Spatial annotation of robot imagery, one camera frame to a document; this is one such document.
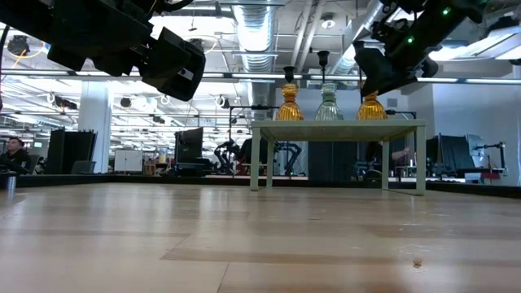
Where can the amber ribbed glass candle holder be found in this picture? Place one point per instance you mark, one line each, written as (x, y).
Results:
(372, 110)
(290, 108)

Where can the black computer monitor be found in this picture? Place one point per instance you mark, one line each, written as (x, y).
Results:
(189, 144)

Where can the silver ventilation duct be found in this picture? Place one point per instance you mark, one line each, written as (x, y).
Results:
(254, 40)

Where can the green perforated metal stand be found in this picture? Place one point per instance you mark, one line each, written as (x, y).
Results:
(338, 130)

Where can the short black candlestick holder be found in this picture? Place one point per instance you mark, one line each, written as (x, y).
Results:
(289, 73)

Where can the medium black candlestick holder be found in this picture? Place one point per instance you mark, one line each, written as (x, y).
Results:
(323, 58)

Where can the black aluminium extrusion frame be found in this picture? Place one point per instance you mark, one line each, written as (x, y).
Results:
(122, 179)

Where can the person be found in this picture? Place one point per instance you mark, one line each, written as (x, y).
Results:
(14, 156)
(401, 154)

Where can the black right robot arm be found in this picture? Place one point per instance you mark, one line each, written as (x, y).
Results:
(427, 30)

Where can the black cabinet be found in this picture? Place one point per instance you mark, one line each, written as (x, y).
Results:
(71, 150)

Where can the white cabinet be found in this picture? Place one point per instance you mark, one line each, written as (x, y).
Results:
(128, 160)

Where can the white square column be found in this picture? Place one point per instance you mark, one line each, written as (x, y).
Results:
(94, 126)

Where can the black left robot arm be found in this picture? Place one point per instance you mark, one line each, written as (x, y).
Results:
(81, 24)

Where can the clear ribbed glass candle holder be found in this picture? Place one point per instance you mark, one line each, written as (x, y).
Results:
(329, 106)

